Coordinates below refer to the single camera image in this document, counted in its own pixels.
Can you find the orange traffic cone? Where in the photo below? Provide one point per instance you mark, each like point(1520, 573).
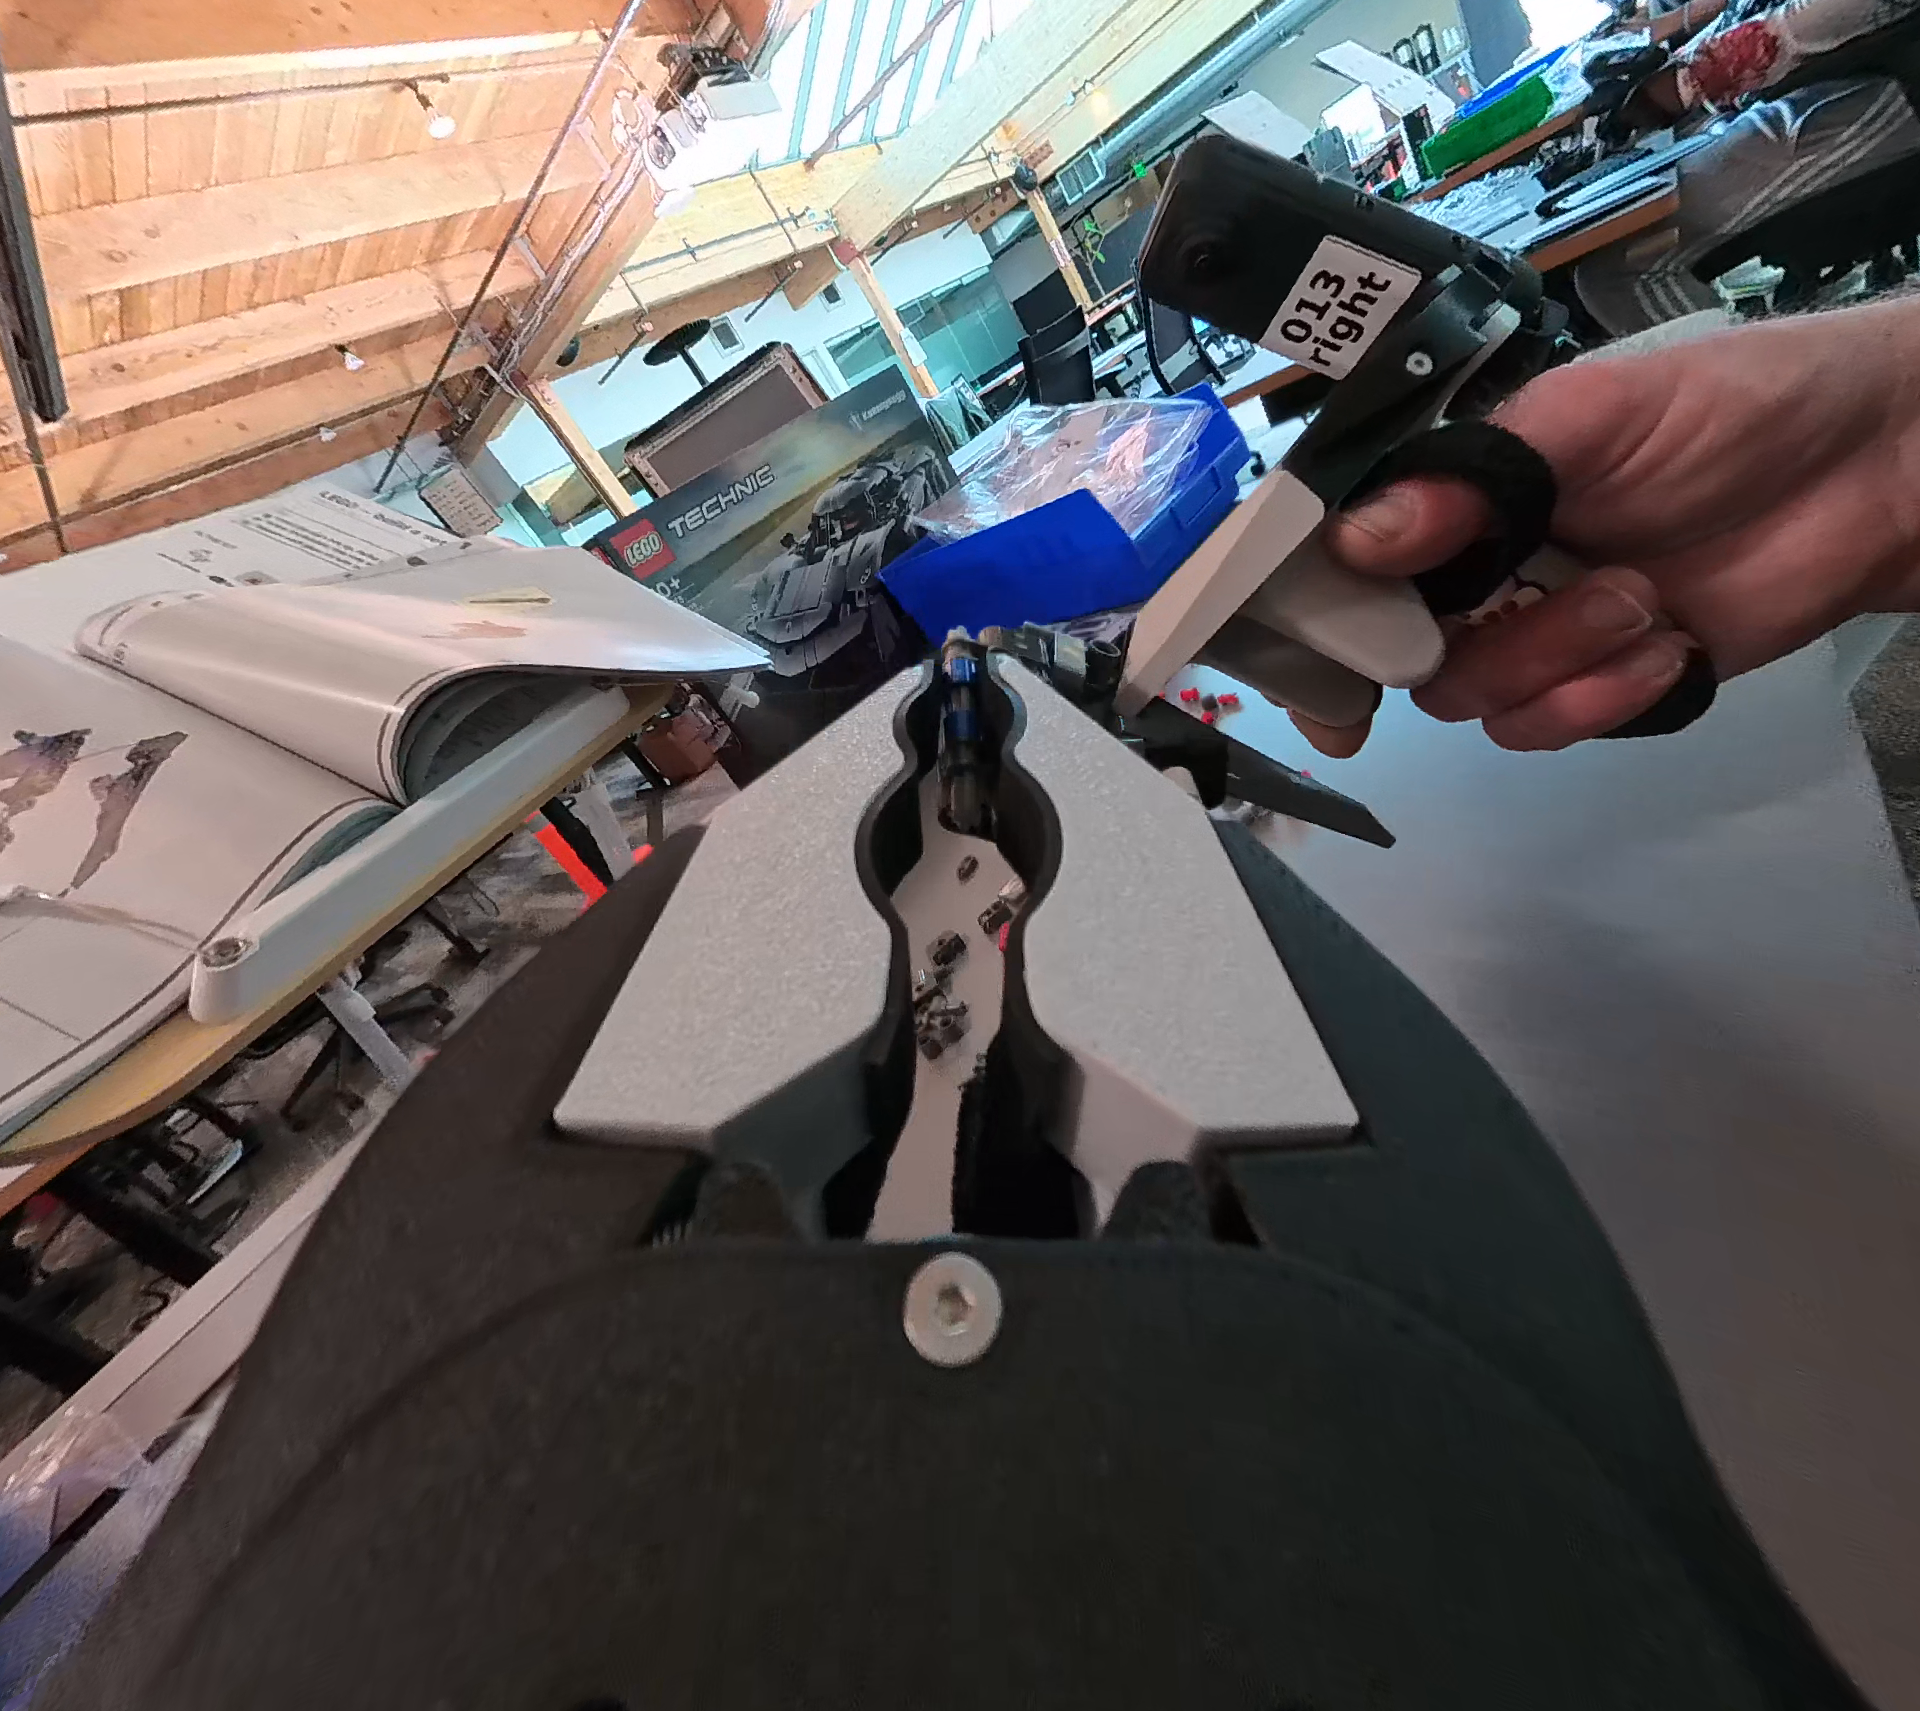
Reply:
point(570, 849)

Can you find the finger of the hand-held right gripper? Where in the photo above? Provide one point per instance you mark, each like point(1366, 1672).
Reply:
point(1230, 573)

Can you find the white printed sign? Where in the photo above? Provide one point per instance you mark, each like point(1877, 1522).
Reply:
point(331, 535)

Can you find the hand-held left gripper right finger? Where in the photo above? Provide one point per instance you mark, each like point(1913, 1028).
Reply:
point(1184, 976)

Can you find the black office chair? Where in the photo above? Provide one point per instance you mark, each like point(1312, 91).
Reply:
point(1055, 361)

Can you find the scattered red lego pins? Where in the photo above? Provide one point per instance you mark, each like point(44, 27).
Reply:
point(1184, 697)

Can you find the green storage bin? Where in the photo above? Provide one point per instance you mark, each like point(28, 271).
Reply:
point(1484, 125)

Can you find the dark hard case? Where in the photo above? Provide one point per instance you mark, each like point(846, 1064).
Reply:
point(721, 429)

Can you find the lego set box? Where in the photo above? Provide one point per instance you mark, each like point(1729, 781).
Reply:
point(721, 527)

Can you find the small black lego pins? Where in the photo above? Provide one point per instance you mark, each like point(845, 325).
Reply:
point(939, 992)

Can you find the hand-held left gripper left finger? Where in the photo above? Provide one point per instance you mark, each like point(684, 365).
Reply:
point(721, 962)

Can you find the white book stand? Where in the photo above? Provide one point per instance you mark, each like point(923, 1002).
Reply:
point(451, 827)

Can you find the black lego panel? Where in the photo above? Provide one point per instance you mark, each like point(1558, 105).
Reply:
point(1275, 789)

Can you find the open instruction booklet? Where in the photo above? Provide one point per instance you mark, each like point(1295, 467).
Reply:
point(374, 647)

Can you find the person's right hand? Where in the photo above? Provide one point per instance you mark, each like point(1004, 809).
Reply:
point(1725, 497)

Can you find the background wooden desk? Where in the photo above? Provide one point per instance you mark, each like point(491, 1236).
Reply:
point(1591, 227)

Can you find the white ceiling projector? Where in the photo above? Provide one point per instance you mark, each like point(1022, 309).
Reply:
point(734, 91)

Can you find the clear plastic bags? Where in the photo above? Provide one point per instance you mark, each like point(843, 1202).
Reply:
point(1081, 451)

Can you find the blue storage bin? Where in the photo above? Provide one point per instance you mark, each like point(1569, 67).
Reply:
point(1021, 557)

